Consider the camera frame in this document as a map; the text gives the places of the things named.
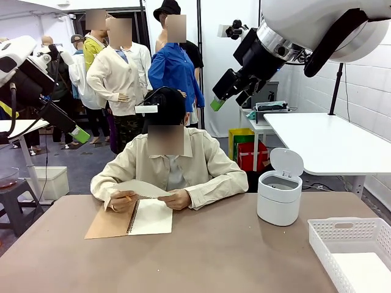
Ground mannequin in blue shirt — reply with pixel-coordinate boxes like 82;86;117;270
148;13;205;129

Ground small white side table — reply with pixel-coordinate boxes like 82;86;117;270
239;105;276;172

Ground brown spiral notebook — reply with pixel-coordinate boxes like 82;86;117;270
84;198;174;240

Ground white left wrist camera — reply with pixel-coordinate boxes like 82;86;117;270
35;44;75;67

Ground mannequin white shirt grey cap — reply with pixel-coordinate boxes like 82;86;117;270
67;34;106;145

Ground person right forearm cream sleeve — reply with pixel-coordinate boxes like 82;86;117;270
90;170;123;203

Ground white lidded trash bin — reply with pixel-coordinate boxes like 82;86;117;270
257;147;305;227

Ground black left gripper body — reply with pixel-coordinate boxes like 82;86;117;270
0;59;57;110

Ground white backdrop sheet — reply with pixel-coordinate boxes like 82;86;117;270
201;0;263;138

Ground mannequin in cream cardigan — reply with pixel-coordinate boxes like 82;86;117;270
86;18;153;155

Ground red bag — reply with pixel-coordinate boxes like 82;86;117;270
236;140;269;190

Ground white desk with pedestal leg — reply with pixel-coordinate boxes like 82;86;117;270
0;118;51;205

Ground black light stand pole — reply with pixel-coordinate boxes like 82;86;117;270
197;0;205;129

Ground person right hand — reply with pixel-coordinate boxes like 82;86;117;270
108;190;141;214

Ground mannequin in yellow shirt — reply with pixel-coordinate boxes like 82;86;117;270
82;9;108;73

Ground person torso cream jacket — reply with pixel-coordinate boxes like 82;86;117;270
90;126;249;211

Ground green and yellow bag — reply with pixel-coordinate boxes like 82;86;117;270
228;128;256;167

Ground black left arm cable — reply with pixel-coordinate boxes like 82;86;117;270
7;81;18;135

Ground white head-mounted camera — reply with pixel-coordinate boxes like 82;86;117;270
134;103;160;115

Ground large white desk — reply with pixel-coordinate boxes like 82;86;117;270
263;112;391;199

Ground clear bowl with red contents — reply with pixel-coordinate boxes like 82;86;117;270
0;167;20;192

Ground person left forearm cream sleeve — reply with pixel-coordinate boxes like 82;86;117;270
186;170;249;210

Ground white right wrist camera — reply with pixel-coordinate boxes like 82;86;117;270
217;19;250;41

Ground white storage box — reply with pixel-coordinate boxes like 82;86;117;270
26;166;70;201

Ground person left hand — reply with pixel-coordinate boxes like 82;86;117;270
157;189;192;211

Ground black bucket hat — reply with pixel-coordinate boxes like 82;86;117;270
153;0;181;23

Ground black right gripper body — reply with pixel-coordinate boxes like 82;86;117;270
233;27;287;81

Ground grey plastic stool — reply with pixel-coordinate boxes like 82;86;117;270
0;178;44;239

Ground grey tray box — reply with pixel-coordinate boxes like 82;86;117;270
255;101;290;126

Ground white notebook paper sheet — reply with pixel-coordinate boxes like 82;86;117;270
331;252;391;293
112;179;175;201

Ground white perforated plastic basket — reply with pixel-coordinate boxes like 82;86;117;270
307;217;391;293

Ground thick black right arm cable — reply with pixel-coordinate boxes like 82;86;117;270
304;9;369;78

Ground bald mannequin dark clothes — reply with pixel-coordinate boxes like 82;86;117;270
39;35;76;146

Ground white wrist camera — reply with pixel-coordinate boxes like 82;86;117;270
217;19;250;41
35;44;75;67

